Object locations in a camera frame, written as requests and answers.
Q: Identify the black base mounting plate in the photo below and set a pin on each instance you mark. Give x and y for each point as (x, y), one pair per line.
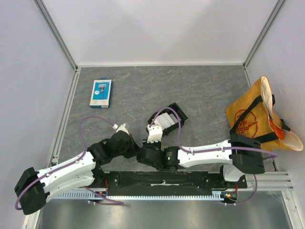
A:
(157, 184)

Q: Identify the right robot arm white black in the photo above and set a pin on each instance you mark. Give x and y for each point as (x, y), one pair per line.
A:
(239, 155)

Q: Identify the black plastic card box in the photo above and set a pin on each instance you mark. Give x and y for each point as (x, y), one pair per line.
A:
(182, 117)

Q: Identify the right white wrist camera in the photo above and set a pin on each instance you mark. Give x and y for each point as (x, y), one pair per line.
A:
(155, 133)

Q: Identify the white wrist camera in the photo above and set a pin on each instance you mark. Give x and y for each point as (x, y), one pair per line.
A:
(123, 127)
(155, 133)

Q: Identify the yellow tote bag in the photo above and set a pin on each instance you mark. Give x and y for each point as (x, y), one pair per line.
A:
(252, 115)

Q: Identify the grey slotted cable duct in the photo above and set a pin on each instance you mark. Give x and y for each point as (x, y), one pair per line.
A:
(84, 195)

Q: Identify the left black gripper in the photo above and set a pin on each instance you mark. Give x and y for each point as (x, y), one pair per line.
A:
(134, 148)

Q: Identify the white card stack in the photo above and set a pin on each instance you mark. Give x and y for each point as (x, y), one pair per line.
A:
(165, 120)

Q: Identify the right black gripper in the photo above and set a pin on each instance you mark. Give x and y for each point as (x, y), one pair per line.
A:
(165, 129)

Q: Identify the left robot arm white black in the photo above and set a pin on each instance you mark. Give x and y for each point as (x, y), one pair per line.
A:
(35, 188)

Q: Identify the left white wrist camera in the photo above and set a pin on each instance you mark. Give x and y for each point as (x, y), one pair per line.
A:
(123, 127)

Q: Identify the blue razor package box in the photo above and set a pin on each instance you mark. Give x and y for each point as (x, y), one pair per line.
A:
(101, 94)

